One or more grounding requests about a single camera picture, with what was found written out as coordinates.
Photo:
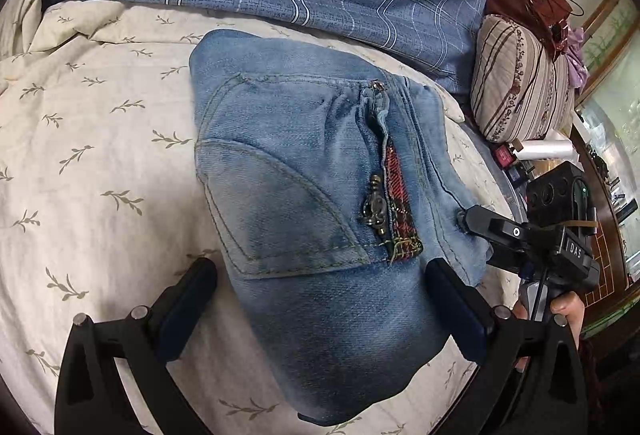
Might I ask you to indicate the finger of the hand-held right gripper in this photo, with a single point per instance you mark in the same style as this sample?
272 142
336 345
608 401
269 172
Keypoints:
495 227
505 262

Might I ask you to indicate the striped floral pillow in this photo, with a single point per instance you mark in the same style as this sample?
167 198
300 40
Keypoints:
520 80

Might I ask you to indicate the wooden cabinet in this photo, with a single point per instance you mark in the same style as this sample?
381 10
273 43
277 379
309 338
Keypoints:
610 255

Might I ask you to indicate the purple cloth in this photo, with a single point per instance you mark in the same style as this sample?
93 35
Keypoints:
575 60

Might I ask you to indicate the wood framed glass panel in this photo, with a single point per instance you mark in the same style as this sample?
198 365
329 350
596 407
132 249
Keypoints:
612 30

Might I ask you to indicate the person's right hand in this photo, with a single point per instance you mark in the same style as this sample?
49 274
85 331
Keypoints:
567 310

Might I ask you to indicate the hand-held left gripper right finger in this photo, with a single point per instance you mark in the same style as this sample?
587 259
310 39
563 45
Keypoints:
456 310

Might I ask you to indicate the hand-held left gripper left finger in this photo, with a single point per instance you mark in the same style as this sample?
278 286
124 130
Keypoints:
185 310

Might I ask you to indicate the white plastic roll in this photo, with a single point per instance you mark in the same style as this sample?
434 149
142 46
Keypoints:
545 149

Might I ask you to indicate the cream leaf print bedsheet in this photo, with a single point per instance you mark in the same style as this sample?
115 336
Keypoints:
100 140

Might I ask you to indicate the blue denim pants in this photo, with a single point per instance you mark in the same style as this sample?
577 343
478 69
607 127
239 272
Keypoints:
300 165

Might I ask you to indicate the red box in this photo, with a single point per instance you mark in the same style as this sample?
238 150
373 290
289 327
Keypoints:
504 155

